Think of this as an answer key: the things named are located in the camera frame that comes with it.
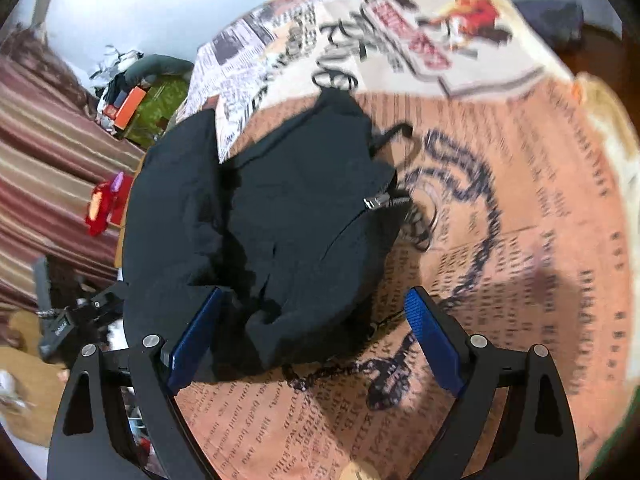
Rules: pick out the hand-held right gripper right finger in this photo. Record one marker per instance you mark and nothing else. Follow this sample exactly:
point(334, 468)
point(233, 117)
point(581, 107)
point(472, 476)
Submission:
point(432, 340)

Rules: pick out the black zip hoodie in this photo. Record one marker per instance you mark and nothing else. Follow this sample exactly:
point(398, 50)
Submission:
point(280, 210)

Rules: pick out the red toy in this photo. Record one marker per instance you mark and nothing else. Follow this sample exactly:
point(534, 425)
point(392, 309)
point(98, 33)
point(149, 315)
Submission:
point(102, 205)

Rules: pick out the dark blue pillow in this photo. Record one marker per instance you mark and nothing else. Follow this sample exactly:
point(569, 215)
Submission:
point(550, 20)

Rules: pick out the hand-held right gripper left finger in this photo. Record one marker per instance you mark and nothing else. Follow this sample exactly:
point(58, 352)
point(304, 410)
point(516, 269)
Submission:
point(195, 337)

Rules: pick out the newspaper print blanket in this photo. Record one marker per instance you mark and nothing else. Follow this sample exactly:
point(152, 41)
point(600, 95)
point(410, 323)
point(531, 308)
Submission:
point(525, 210)

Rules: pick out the orange box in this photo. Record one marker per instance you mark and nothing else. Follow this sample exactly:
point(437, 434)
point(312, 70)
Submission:
point(130, 107)

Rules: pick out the green patterned box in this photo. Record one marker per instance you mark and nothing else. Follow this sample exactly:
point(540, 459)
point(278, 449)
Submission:
point(155, 110)

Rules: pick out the grey plush toy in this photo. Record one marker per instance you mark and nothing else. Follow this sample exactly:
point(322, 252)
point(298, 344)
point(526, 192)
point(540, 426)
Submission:
point(160, 67)

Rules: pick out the striped maroon curtain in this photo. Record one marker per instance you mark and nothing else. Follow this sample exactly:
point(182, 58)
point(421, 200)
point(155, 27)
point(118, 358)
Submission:
point(40, 150)

